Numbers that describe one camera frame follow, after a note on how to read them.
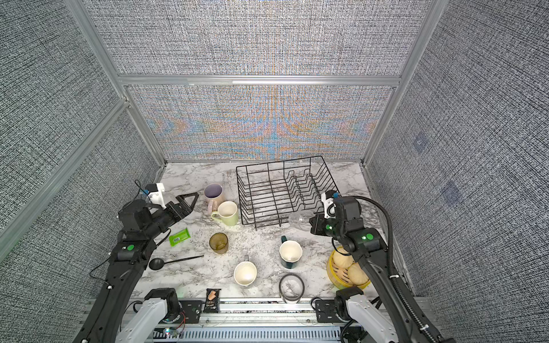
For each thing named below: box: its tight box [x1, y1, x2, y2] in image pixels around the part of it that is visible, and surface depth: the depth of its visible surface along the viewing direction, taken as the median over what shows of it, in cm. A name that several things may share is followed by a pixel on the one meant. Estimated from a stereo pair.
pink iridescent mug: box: [203, 182, 226, 216], surface depth 94 cm
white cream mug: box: [233, 254, 258, 287], surface depth 79 cm
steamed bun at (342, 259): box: [333, 247, 355, 269], surface depth 80 cm
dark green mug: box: [279, 235, 304, 270], surface depth 81 cm
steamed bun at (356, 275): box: [347, 262, 369, 286], surface depth 79 cm
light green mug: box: [210, 200, 239, 227], surface depth 92 cm
